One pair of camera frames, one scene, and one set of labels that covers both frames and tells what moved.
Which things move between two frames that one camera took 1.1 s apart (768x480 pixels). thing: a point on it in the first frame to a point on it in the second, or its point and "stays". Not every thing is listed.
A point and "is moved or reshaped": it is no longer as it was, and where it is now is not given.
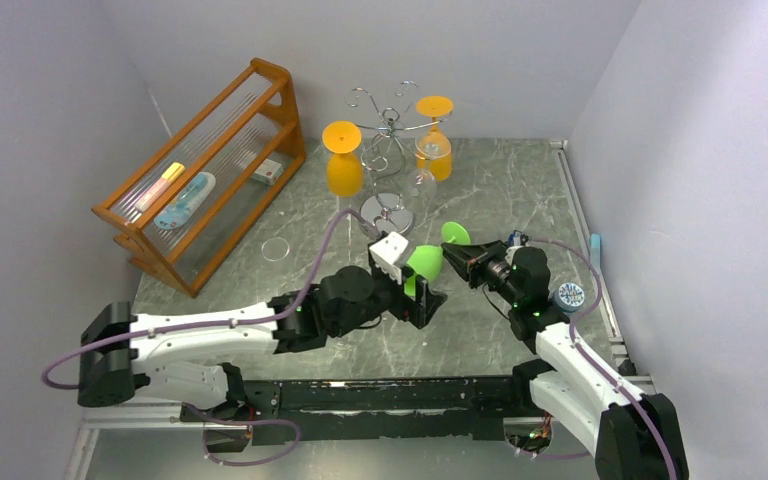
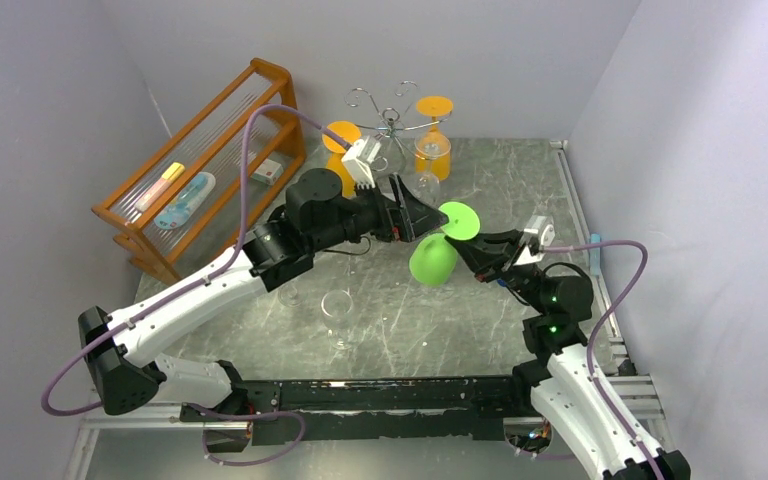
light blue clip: x=595 y=251 stays
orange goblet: x=433 y=150 stays
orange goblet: x=345 y=167 stays
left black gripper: x=426 y=303 to x=402 y=222
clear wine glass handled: x=420 y=186 stays
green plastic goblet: x=426 y=261 is moved or reshaped
